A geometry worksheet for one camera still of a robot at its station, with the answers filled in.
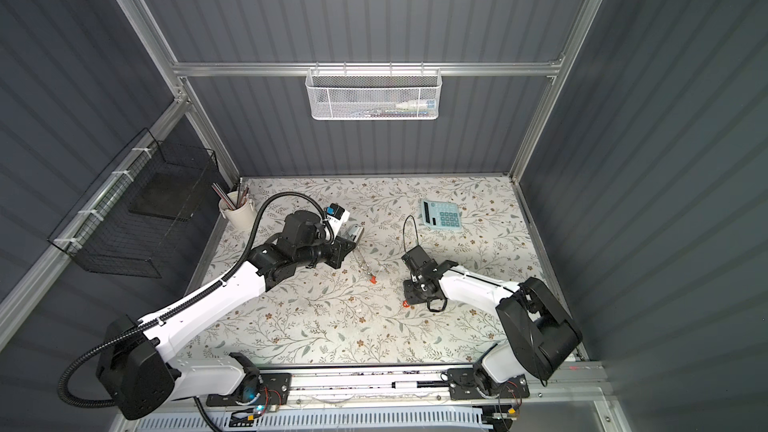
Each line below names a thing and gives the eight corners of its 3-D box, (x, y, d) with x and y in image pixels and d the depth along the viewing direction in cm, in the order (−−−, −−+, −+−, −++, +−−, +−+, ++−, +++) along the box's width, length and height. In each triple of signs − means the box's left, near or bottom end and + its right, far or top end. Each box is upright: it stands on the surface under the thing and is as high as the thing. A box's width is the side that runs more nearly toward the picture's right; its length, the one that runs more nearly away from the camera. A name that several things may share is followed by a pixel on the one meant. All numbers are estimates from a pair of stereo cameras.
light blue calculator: (423, 229, 107) (424, 223, 104) (421, 206, 114) (422, 200, 111) (460, 229, 107) (462, 223, 104) (456, 206, 114) (457, 200, 111)
